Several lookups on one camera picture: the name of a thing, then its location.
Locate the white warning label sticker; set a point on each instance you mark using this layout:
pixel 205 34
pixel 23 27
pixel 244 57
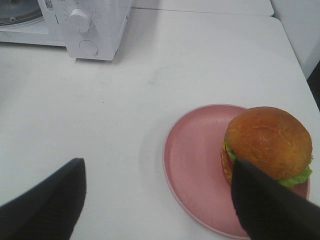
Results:
pixel 49 5

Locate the toy burger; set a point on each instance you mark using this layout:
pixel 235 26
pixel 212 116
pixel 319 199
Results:
pixel 271 139

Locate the white microwave oven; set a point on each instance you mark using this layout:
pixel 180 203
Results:
pixel 89 29

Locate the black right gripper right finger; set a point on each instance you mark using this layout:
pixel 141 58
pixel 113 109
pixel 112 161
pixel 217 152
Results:
pixel 268 210

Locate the glass microwave turntable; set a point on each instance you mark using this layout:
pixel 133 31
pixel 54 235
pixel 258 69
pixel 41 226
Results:
pixel 18 11

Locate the pink round plate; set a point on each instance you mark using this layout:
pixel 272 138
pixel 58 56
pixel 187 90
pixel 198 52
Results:
pixel 193 169

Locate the white timer knob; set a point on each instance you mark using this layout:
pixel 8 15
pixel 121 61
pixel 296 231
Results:
pixel 80 20

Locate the round white door button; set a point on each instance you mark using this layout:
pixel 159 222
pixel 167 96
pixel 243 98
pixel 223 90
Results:
pixel 88 47

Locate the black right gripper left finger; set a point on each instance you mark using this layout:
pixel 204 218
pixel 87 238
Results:
pixel 50 210

